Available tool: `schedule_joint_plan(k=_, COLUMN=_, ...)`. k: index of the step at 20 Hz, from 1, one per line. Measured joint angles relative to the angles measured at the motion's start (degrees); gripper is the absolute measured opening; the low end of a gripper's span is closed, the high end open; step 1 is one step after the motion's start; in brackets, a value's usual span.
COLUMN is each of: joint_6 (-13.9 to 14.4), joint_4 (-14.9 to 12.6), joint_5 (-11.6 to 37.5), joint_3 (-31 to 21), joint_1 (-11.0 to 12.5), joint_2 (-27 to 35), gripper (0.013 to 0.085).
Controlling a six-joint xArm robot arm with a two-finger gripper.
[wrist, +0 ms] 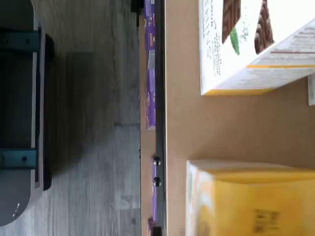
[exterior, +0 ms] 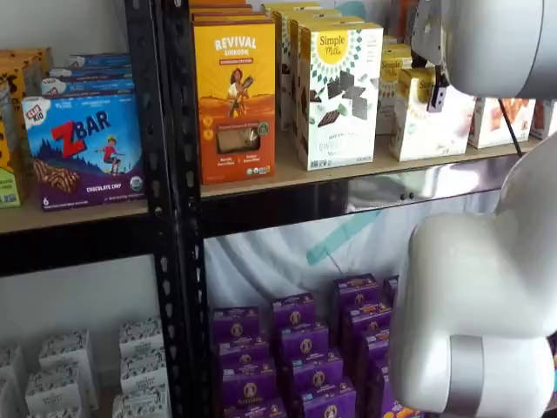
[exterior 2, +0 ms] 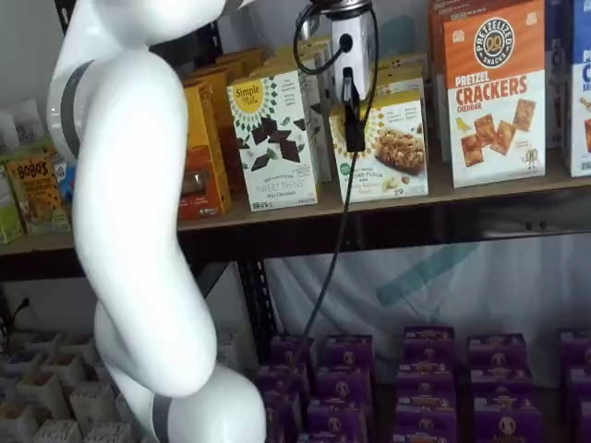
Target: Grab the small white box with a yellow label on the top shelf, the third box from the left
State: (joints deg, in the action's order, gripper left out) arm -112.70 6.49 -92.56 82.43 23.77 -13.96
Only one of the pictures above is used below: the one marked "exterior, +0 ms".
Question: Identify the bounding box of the large Simple Mills box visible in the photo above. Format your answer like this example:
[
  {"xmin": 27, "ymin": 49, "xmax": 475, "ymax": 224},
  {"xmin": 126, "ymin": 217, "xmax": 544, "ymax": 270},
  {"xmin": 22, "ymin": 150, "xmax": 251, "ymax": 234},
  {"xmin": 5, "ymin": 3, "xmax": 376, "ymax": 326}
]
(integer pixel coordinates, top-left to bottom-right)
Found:
[
  {"xmin": 259, "ymin": 1, "xmax": 322, "ymax": 19},
  {"xmin": 270, "ymin": 8, "xmax": 344, "ymax": 132},
  {"xmin": 297, "ymin": 21, "xmax": 385, "ymax": 172},
  {"xmin": 287, "ymin": 15, "xmax": 366, "ymax": 152}
]

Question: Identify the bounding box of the teal tape strip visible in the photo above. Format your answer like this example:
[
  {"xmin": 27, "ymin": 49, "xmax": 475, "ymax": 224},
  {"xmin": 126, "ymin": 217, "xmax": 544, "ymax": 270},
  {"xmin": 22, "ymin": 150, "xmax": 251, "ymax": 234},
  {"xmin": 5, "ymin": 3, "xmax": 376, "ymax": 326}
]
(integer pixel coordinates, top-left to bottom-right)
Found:
[{"xmin": 305, "ymin": 210, "xmax": 383, "ymax": 266}]

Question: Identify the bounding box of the purple snack box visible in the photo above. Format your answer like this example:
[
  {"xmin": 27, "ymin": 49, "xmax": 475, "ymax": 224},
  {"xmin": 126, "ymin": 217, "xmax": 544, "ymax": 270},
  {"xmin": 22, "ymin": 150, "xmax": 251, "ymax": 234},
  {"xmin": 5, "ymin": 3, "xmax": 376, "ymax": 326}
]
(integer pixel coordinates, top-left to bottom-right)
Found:
[
  {"xmin": 285, "ymin": 349, "xmax": 346, "ymax": 395},
  {"xmin": 216, "ymin": 336, "xmax": 272, "ymax": 372},
  {"xmin": 545, "ymin": 333, "xmax": 557, "ymax": 378},
  {"xmin": 272, "ymin": 291, "xmax": 319, "ymax": 333},
  {"xmin": 220, "ymin": 360, "xmax": 279, "ymax": 408},
  {"xmin": 340, "ymin": 303, "xmax": 393, "ymax": 346},
  {"xmin": 277, "ymin": 323, "xmax": 331, "ymax": 363},
  {"xmin": 351, "ymin": 329, "xmax": 392, "ymax": 381},
  {"xmin": 299, "ymin": 377, "xmax": 359, "ymax": 418},
  {"xmin": 225, "ymin": 396, "xmax": 289, "ymax": 418},
  {"xmin": 332, "ymin": 273, "xmax": 381, "ymax": 321},
  {"xmin": 366, "ymin": 360, "xmax": 426, "ymax": 418},
  {"xmin": 210, "ymin": 306, "xmax": 263, "ymax": 346},
  {"xmin": 381, "ymin": 275, "xmax": 400, "ymax": 308}
]

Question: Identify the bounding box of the blue Zbar box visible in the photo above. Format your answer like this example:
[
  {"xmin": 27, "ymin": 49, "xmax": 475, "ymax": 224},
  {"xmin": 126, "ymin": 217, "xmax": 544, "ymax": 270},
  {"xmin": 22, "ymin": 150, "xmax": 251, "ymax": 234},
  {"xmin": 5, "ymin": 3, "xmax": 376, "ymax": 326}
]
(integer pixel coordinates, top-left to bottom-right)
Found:
[
  {"xmin": 49, "ymin": 65, "xmax": 134, "ymax": 81},
  {"xmin": 20, "ymin": 92, "xmax": 148, "ymax": 212},
  {"xmin": 40, "ymin": 77, "xmax": 136, "ymax": 98},
  {"xmin": 66, "ymin": 52, "xmax": 132, "ymax": 70}
]

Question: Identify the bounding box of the wooden shelf board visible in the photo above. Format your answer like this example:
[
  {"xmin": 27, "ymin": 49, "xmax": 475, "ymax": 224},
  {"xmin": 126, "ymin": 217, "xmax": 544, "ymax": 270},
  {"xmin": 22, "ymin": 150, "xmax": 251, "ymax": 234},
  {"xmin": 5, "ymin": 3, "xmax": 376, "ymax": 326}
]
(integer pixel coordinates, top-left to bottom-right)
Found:
[
  {"xmin": 0, "ymin": 196, "xmax": 150, "ymax": 235},
  {"xmin": 199, "ymin": 124, "xmax": 540, "ymax": 198}
]

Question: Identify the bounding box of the white patterned box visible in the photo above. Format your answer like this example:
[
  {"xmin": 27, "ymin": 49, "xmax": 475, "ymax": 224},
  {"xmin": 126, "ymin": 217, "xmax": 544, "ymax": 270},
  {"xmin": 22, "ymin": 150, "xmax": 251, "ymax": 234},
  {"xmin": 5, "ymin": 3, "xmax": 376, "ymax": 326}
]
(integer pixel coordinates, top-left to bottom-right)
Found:
[
  {"xmin": 37, "ymin": 329, "xmax": 91, "ymax": 373},
  {"xmin": 25, "ymin": 406, "xmax": 84, "ymax": 418},
  {"xmin": 0, "ymin": 345, "xmax": 28, "ymax": 387},
  {"xmin": 118, "ymin": 316, "xmax": 165, "ymax": 359},
  {"xmin": 24, "ymin": 364, "xmax": 100, "ymax": 411},
  {"xmin": 111, "ymin": 384, "xmax": 174, "ymax": 418},
  {"xmin": 118, "ymin": 347, "xmax": 170, "ymax": 394},
  {"xmin": 0, "ymin": 377, "xmax": 19, "ymax": 418}
]

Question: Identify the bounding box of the black metal shelf rack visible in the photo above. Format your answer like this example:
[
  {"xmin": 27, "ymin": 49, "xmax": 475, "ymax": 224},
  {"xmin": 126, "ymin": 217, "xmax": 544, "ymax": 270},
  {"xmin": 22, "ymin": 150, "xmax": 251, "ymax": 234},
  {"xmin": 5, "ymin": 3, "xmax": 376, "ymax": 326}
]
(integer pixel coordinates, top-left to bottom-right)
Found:
[
  {"xmin": 160, "ymin": 0, "xmax": 537, "ymax": 418},
  {"xmin": 0, "ymin": 0, "xmax": 185, "ymax": 418}
]

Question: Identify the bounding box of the white orange cracker box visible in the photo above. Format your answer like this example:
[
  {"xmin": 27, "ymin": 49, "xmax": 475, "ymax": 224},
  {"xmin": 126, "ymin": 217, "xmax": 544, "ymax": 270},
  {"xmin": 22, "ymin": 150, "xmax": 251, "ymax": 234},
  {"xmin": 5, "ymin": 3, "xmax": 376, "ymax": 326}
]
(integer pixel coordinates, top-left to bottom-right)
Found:
[
  {"xmin": 466, "ymin": 96, "xmax": 537, "ymax": 150},
  {"xmin": 529, "ymin": 98, "xmax": 557, "ymax": 141}
]

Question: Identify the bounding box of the green label snack box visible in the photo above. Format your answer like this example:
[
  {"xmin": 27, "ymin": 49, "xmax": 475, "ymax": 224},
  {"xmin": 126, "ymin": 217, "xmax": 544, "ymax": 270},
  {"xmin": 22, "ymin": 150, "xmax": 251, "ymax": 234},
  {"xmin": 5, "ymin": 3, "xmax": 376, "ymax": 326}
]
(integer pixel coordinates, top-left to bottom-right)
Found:
[{"xmin": 0, "ymin": 165, "xmax": 23, "ymax": 209}]

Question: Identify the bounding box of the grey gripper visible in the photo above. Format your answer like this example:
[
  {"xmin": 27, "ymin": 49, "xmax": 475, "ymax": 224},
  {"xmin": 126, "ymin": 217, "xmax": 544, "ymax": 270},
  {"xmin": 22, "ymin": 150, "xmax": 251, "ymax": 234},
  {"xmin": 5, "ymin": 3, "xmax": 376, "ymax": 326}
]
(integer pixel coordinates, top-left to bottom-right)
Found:
[{"xmin": 410, "ymin": 0, "xmax": 450, "ymax": 113}]

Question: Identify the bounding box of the orange snack box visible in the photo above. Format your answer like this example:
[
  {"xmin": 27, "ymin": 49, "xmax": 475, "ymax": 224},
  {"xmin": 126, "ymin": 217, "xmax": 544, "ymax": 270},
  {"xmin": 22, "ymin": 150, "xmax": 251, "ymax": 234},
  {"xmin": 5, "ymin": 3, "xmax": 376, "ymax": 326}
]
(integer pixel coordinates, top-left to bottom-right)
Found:
[{"xmin": 396, "ymin": 0, "xmax": 419, "ymax": 45}]

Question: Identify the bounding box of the orange Revival cracker box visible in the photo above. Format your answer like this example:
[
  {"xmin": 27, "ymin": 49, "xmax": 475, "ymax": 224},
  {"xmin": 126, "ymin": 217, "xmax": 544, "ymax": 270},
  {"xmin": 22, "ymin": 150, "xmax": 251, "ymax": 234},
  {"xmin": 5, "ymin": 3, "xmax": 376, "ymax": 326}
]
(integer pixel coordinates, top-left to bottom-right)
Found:
[
  {"xmin": 191, "ymin": 11, "xmax": 269, "ymax": 24},
  {"xmin": 191, "ymin": 20, "xmax": 277, "ymax": 186},
  {"xmin": 189, "ymin": 3, "xmax": 254, "ymax": 15}
]

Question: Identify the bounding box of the thin black cable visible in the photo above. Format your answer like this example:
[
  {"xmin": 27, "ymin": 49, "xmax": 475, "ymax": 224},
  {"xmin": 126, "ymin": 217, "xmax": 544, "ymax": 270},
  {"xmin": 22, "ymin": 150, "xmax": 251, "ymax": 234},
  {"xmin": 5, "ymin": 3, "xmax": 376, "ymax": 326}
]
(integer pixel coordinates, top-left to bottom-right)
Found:
[{"xmin": 497, "ymin": 98, "xmax": 524, "ymax": 158}]

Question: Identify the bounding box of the yellow black-spotted snack box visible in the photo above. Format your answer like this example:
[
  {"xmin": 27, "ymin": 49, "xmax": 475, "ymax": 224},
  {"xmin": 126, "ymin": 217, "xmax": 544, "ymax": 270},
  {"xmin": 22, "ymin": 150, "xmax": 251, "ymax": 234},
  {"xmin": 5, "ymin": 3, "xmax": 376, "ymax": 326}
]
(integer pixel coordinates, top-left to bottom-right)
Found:
[
  {"xmin": 0, "ymin": 67, "xmax": 28, "ymax": 175},
  {"xmin": 0, "ymin": 46, "xmax": 54, "ymax": 99}
]

